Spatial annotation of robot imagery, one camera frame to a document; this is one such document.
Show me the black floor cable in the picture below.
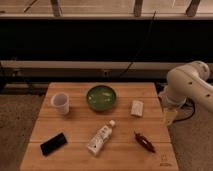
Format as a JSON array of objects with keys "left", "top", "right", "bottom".
[{"left": 173, "top": 101, "right": 197, "bottom": 123}]

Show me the white plastic bottle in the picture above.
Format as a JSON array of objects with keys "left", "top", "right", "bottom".
[{"left": 87, "top": 120, "right": 116, "bottom": 156}]

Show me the black hanging cable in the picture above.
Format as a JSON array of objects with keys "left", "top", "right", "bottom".
[{"left": 118, "top": 10, "right": 158, "bottom": 78}]

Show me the green bowl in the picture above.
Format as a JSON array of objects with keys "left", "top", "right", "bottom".
[{"left": 86, "top": 85, "right": 117, "bottom": 112}]

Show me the red chili pepper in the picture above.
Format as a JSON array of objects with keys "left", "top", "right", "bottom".
[{"left": 135, "top": 133, "right": 155, "bottom": 153}]

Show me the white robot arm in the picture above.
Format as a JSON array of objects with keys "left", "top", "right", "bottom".
[{"left": 158, "top": 61, "right": 213, "bottom": 126}]

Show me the black rectangular block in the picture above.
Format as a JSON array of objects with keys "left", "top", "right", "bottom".
[{"left": 40, "top": 133, "right": 67, "bottom": 156}]

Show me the white plastic cup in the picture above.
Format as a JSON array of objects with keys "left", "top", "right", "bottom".
[{"left": 50, "top": 93, "right": 70, "bottom": 115}]

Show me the small white box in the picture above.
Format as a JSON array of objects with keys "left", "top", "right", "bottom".
[{"left": 131, "top": 100, "right": 143, "bottom": 117}]

